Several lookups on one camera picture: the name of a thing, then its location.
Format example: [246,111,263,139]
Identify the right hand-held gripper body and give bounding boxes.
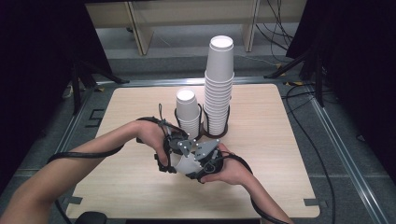
[194,138,224,174]

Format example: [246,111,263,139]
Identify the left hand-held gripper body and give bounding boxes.
[163,130,198,158]

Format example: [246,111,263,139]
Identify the single white paper cup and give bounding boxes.
[173,153,204,175]

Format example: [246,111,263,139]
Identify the black wire double cup holder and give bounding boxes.
[174,103,232,140]

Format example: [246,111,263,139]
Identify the tall stack of paper cups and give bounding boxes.
[203,35,235,137]

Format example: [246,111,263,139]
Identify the person's right hand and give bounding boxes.
[200,143,250,186]

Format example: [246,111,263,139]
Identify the person's left hand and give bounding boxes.
[135,119,170,167]

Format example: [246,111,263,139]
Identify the short stack of paper cups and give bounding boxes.
[176,88,203,140]

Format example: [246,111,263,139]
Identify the black round object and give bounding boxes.
[74,211,108,224]

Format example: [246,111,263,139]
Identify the beige wooden furniture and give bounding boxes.
[84,0,308,57]

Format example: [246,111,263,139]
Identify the black tripod stand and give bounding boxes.
[69,59,131,116]
[263,46,326,108]

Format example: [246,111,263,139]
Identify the black curtain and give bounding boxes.
[285,0,396,186]
[0,0,114,190]

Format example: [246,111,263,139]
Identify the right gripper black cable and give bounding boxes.
[221,153,294,224]

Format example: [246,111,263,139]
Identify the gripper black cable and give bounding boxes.
[46,103,190,224]
[221,153,294,224]

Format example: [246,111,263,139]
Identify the metal floor rail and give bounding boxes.
[95,76,302,89]
[306,88,390,224]
[18,88,96,224]

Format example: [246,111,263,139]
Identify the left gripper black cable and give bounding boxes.
[46,103,190,224]

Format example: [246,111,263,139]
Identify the thin white floor cable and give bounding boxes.
[233,53,279,68]

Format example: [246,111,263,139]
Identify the long black floor cable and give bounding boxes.
[280,82,338,224]

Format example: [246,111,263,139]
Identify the bundle of black cables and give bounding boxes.
[255,0,296,52]

